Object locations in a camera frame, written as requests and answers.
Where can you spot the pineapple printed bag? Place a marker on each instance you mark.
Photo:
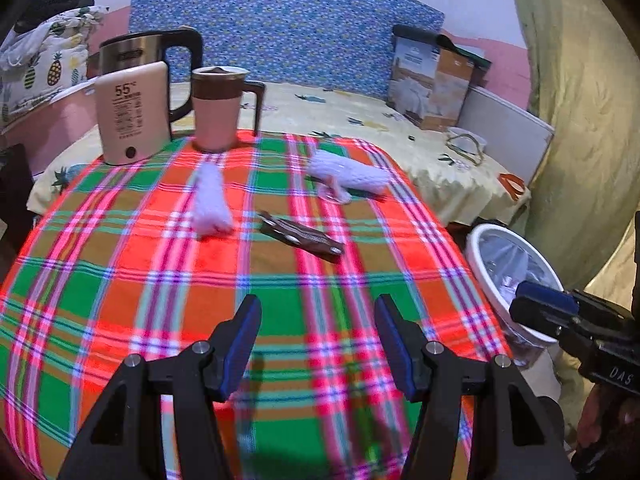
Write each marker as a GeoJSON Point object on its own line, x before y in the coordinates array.
{"type": "Point", "coordinates": [40, 70]}

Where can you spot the yellow printed bedsheet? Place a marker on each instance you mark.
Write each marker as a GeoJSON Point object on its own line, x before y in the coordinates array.
{"type": "Point", "coordinates": [360, 115]}

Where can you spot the white knitted cloth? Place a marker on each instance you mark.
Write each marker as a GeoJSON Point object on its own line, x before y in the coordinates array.
{"type": "Point", "coordinates": [350, 172]}
{"type": "Point", "coordinates": [212, 200]}

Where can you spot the person's right hand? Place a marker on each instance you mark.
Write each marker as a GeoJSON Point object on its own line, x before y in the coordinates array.
{"type": "Point", "coordinates": [595, 420]}

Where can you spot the pink mug with brown lid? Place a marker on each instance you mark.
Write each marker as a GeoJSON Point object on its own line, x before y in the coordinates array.
{"type": "Point", "coordinates": [215, 115]}

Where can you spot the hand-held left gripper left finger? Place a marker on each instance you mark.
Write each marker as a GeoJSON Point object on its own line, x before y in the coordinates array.
{"type": "Point", "coordinates": [242, 345]}

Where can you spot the stainless steel kettle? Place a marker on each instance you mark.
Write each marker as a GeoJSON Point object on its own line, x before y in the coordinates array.
{"type": "Point", "coordinates": [130, 47]}

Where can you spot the plaid tablecloth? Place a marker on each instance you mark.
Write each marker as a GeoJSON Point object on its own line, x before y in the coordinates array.
{"type": "Point", "coordinates": [175, 280]}

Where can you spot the printed cardboard box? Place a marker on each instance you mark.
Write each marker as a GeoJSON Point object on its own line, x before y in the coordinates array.
{"type": "Point", "coordinates": [430, 85]}

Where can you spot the white trash bin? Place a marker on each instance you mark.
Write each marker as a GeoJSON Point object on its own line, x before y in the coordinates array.
{"type": "Point", "coordinates": [482, 280]}

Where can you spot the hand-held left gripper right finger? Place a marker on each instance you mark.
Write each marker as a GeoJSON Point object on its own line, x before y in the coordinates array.
{"type": "Point", "coordinates": [395, 345]}

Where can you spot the black clothes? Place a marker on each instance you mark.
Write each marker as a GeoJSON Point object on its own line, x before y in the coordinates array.
{"type": "Point", "coordinates": [55, 7]}

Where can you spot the blue floral headboard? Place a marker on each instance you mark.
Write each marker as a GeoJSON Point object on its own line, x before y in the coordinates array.
{"type": "Point", "coordinates": [280, 15]}

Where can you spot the pale green curtain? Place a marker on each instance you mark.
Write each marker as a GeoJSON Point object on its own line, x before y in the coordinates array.
{"type": "Point", "coordinates": [585, 110]}

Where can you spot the white board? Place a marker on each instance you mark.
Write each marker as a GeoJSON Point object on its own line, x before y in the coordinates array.
{"type": "Point", "coordinates": [505, 120]}

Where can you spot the clear plastic bin liner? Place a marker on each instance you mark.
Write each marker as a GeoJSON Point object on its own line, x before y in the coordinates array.
{"type": "Point", "coordinates": [515, 260]}

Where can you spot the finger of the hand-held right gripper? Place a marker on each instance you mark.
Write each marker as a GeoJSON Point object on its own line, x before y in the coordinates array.
{"type": "Point", "coordinates": [537, 317]}
{"type": "Point", "coordinates": [547, 297]}

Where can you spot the black bag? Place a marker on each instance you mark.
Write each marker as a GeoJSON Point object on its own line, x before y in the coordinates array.
{"type": "Point", "coordinates": [15, 195]}

